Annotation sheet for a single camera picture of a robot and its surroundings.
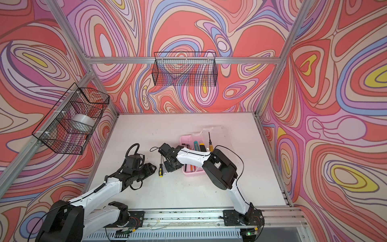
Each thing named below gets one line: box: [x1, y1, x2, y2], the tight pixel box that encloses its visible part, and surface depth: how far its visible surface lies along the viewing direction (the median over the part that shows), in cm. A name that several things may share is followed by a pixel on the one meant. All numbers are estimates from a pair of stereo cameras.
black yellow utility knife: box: [199, 143, 207, 152], surface depth 92 cm
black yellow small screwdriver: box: [158, 154, 164, 178], surface depth 90 cm
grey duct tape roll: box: [72, 113, 96, 127], surface depth 75 cm
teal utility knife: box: [193, 140, 199, 151], surface depth 93 cm
